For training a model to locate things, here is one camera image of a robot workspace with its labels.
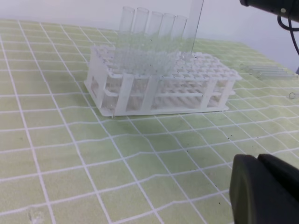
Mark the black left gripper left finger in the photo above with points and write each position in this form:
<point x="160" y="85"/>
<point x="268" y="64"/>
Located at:
<point x="243" y="197"/>

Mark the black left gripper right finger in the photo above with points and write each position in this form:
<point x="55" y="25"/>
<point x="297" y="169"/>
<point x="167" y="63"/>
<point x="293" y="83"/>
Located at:
<point x="277" y="182"/>

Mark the clear glass test tube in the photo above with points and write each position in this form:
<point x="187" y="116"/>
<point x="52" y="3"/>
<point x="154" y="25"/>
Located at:
<point x="191" y="28"/>

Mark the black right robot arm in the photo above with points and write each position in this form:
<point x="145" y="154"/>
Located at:
<point x="285" y="8"/>

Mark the loose glass test tube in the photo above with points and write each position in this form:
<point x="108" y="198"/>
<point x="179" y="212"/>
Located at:
<point x="268" y="71"/>
<point x="259" y="67"/>
<point x="277" y="76"/>

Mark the glass test tube in rack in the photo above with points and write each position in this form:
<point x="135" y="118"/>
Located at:
<point x="149" y="43"/>
<point x="174" y="43"/>
<point x="123" y="38"/>
<point x="162" y="53"/>
<point x="137" y="35"/>

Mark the white plastic test tube rack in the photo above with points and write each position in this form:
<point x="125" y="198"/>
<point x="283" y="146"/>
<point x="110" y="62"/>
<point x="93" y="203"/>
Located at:
<point x="202" y="84"/>

